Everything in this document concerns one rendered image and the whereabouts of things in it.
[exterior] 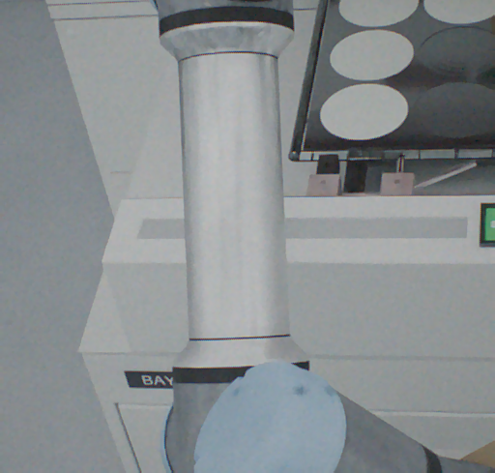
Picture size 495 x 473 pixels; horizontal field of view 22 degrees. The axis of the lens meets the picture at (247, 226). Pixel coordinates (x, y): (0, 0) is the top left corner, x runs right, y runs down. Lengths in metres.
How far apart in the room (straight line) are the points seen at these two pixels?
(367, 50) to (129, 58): 0.46
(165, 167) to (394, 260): 0.45
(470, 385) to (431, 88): 0.37
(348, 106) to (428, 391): 0.35
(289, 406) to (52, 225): 1.95
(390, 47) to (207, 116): 0.56
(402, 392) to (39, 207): 1.62
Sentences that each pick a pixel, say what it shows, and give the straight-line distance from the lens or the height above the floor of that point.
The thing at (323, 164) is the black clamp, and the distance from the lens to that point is 1.43.
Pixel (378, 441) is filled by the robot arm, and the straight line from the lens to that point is 0.94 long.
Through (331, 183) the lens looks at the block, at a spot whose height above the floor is 0.91.
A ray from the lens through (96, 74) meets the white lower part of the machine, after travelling 1.97.
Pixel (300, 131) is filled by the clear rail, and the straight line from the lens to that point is 1.49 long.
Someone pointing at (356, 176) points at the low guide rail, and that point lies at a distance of 1.49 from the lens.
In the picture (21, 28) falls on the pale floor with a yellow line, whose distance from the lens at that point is 3.47.
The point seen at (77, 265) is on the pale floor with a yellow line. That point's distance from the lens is 2.72.
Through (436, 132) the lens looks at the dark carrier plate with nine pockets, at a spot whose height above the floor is 0.90.
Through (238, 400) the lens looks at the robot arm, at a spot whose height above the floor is 1.10.
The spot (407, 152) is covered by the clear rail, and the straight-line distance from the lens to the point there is 1.44.
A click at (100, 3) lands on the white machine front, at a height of 0.84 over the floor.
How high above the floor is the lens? 1.84
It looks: 43 degrees down
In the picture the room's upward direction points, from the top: 12 degrees counter-clockwise
